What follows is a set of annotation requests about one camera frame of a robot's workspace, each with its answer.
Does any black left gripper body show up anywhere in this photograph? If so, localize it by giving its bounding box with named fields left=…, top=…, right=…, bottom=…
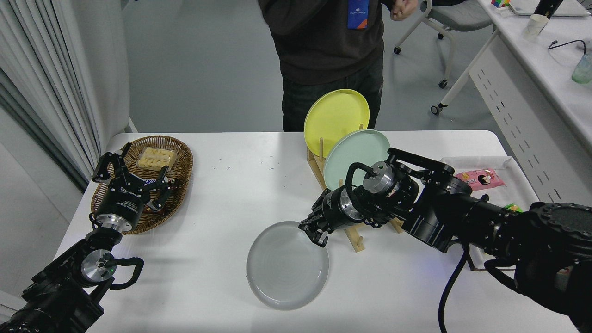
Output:
left=96, top=177, right=154, bottom=225

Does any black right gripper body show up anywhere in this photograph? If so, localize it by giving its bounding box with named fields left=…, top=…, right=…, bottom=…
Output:
left=317, top=188, right=349, bottom=231

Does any grey plate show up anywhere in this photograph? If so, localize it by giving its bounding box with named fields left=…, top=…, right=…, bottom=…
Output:
left=247, top=221, right=330, bottom=310

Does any wooden plate rack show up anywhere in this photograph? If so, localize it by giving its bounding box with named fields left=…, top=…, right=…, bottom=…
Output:
left=307, top=124, right=403, bottom=253

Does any mint green plate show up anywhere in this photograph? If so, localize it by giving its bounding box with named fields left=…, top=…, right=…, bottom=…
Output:
left=323, top=129, right=391, bottom=190

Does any yellow plate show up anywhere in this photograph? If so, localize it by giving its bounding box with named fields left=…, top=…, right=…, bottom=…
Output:
left=303, top=89, right=370, bottom=158

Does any person's left hand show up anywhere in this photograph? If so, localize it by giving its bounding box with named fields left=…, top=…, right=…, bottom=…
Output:
left=391, top=0, right=419, bottom=21

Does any dark snack packet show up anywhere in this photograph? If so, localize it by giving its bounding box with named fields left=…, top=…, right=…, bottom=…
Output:
left=132, top=173, right=183, bottom=214

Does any clear pack of yellow biscuits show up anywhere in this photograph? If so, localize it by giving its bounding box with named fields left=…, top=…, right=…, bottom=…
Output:
left=137, top=147, right=178, bottom=171

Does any brown wicker basket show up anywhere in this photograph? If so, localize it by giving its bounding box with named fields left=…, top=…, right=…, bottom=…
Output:
left=91, top=135, right=194, bottom=235

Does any pale curtain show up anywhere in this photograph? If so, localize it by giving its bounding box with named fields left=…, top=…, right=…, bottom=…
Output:
left=0, top=0, right=131, bottom=192

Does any pink snack packet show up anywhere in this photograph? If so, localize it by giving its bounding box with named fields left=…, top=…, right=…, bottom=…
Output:
left=455, top=168, right=506, bottom=192

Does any white tray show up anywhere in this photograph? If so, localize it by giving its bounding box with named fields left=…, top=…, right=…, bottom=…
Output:
left=438, top=156, right=542, bottom=271

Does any person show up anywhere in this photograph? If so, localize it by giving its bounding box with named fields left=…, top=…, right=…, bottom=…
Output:
left=258, top=0, right=419, bottom=132

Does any blue badge card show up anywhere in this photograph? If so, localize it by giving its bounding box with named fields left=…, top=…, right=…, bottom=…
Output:
left=347, top=0, right=370, bottom=30

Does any grey office chair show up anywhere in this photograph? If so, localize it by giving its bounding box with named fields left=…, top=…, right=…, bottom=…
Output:
left=393, top=0, right=498, bottom=89

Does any white desk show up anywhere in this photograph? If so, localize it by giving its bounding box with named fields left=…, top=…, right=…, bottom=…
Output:
left=430, top=0, right=592, bottom=278

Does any white paper cup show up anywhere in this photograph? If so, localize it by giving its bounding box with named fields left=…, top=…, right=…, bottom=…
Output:
left=525, top=14, right=550, bottom=37

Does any translucent green cup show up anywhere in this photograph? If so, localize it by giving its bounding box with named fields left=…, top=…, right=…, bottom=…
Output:
left=572, top=53, right=592, bottom=85

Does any white laptop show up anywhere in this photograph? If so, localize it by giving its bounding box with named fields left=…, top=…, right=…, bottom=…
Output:
left=509, top=0, right=592, bottom=18

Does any black cable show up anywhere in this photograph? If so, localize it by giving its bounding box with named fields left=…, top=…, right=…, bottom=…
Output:
left=549, top=39, right=588, bottom=55

